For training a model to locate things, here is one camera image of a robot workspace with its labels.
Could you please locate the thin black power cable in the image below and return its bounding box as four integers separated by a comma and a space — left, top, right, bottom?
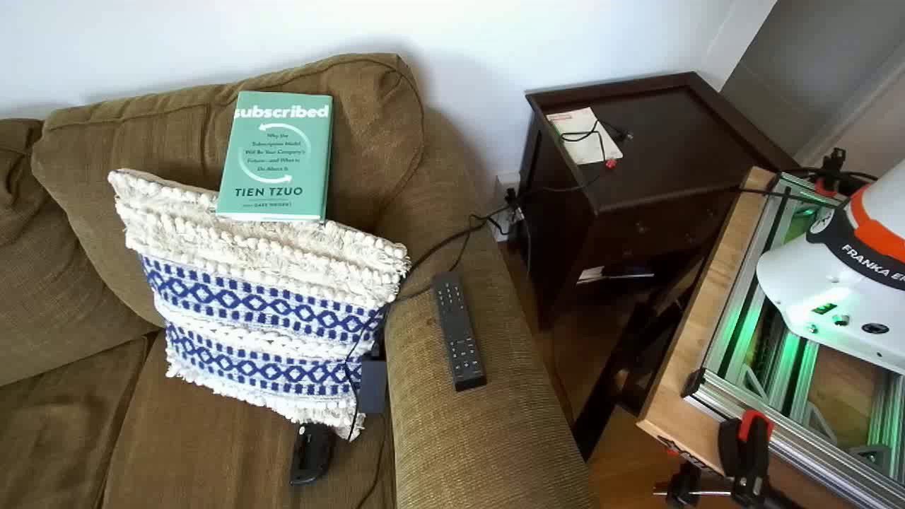
391, 193, 525, 305

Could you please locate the wall power strip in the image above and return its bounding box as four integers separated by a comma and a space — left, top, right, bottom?
490, 186, 530, 240

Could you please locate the black bar clamp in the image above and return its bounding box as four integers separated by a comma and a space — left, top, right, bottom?
654, 459, 736, 509

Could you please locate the brown fabric sofa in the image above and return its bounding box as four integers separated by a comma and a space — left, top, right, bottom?
0, 52, 599, 509

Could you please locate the dark wooden side stand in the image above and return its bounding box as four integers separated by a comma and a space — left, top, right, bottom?
515, 70, 802, 462

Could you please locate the white and blue pillow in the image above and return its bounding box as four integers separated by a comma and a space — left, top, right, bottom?
104, 168, 412, 445

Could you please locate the black and red clamp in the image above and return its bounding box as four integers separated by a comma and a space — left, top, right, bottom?
815, 145, 853, 199

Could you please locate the green hardcover book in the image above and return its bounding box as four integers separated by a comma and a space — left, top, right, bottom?
216, 89, 336, 227

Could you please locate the black cable with plug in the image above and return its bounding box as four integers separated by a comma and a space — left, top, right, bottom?
555, 120, 633, 165

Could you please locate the black computer mouse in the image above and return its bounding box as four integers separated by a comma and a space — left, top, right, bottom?
289, 421, 340, 490

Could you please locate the black and orange clamp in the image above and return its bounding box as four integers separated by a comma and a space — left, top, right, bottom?
715, 408, 778, 509

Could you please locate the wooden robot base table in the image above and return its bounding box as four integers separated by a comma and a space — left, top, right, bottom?
637, 168, 905, 509

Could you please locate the white paper envelope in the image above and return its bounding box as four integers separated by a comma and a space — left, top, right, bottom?
542, 106, 629, 169

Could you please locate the black remote control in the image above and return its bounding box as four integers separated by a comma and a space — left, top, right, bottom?
429, 271, 490, 393

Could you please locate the dark grey flat device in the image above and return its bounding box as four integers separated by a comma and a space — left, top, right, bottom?
356, 353, 391, 418

